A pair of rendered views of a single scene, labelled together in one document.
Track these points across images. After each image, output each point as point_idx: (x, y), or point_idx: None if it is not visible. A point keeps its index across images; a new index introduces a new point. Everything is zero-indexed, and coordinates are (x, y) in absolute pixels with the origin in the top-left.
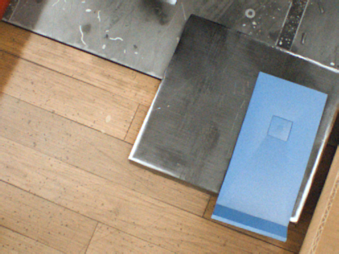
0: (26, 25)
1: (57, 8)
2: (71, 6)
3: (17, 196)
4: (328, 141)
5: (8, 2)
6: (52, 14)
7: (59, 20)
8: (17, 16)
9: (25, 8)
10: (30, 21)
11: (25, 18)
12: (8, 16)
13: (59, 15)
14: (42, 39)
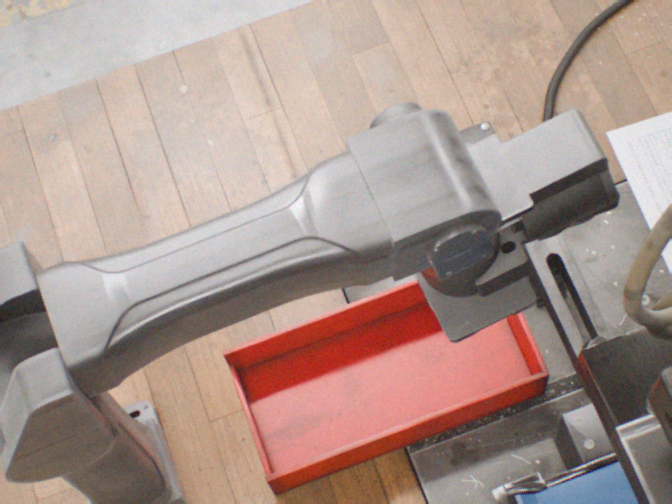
0: (420, 474)
1: (463, 487)
2: (476, 498)
3: None
4: None
5: (425, 438)
6: (453, 488)
7: (452, 500)
8: (421, 458)
9: (435, 457)
10: (427, 474)
11: (426, 467)
12: (414, 449)
13: (457, 495)
14: (421, 502)
